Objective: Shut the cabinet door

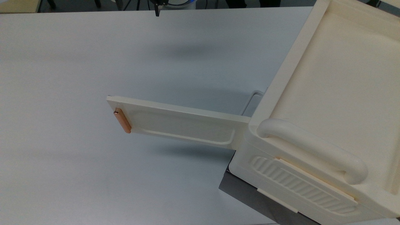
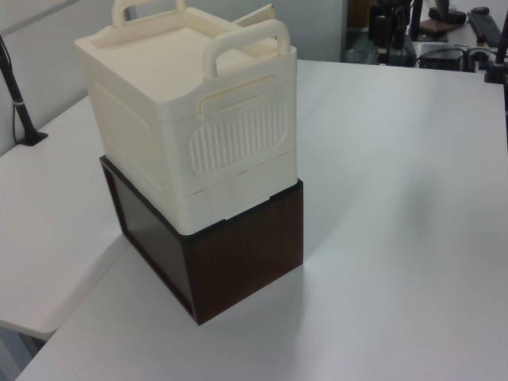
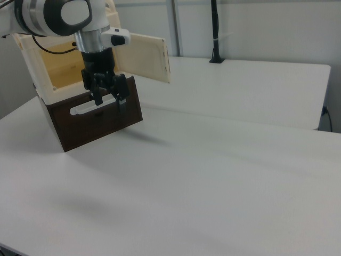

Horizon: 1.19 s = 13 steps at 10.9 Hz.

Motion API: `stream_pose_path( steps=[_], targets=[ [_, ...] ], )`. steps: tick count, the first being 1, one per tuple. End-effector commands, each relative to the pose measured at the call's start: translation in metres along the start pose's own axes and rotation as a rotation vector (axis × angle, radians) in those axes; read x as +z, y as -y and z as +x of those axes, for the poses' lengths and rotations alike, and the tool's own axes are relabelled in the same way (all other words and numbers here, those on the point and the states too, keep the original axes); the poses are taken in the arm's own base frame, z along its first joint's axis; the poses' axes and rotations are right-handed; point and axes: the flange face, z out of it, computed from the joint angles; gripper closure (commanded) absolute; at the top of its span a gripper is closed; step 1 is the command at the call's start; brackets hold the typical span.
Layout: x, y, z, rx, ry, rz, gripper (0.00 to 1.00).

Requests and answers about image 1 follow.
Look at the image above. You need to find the light wooden table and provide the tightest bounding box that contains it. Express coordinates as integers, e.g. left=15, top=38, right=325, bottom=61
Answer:
left=0, top=0, right=43, bottom=14

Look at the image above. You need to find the cream plastic cabinet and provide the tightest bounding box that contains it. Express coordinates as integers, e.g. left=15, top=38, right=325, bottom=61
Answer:
left=227, top=0, right=400, bottom=225

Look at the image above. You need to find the copper door handle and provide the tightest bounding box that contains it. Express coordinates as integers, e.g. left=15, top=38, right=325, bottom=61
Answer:
left=113, top=108, right=132, bottom=134

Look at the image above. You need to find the cream cabinet door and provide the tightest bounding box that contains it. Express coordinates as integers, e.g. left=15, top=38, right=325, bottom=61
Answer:
left=106, top=95, right=251, bottom=151

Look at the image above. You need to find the cream cabinet carry handle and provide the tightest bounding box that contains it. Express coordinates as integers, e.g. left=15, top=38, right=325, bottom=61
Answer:
left=256, top=118, right=369, bottom=185

